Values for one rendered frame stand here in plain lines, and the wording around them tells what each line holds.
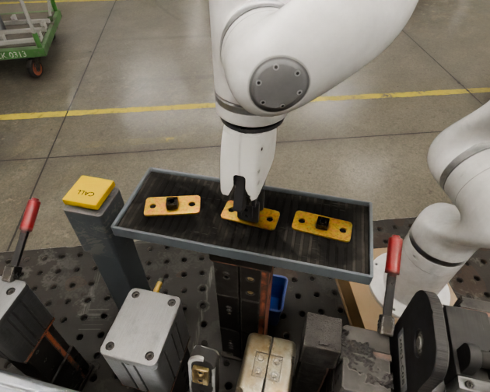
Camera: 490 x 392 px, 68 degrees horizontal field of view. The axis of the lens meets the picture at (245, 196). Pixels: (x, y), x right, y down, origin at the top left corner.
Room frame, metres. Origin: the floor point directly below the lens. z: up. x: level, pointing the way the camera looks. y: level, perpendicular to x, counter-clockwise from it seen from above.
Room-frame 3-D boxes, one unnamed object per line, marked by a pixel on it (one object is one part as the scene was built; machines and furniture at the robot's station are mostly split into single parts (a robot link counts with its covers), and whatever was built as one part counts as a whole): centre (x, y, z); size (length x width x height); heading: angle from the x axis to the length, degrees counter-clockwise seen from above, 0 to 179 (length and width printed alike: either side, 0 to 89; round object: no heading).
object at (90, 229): (0.42, 0.25, 0.92); 0.08 x 0.08 x 0.44; 77
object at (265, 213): (0.37, -0.01, 1.17); 0.08 x 0.04 x 0.01; 72
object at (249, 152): (0.37, -0.01, 1.29); 0.10 x 0.07 x 0.11; 162
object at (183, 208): (0.39, 0.11, 1.17); 0.08 x 0.04 x 0.01; 94
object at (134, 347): (0.22, 0.13, 0.90); 0.13 x 0.10 x 0.41; 167
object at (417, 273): (0.47, -0.40, 0.88); 0.19 x 0.19 x 0.18
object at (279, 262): (0.36, 0.00, 1.16); 0.37 x 0.14 x 0.02; 77
